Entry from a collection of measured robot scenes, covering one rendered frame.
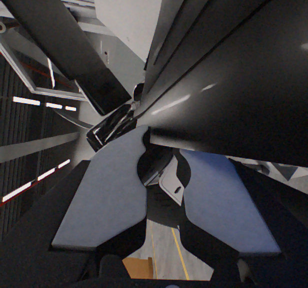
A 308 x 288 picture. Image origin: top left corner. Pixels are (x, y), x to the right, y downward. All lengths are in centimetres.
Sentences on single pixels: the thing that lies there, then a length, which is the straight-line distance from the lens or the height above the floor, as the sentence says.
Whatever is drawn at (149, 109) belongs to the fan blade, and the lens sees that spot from 15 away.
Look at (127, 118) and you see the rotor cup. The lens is 28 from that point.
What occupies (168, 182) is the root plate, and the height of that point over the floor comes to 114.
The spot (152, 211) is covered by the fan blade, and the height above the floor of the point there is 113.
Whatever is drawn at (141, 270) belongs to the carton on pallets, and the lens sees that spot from 827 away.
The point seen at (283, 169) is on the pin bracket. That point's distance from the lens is 41.
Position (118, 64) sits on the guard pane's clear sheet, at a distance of 134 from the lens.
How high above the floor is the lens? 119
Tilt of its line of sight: 5 degrees down
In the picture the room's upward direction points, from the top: 82 degrees counter-clockwise
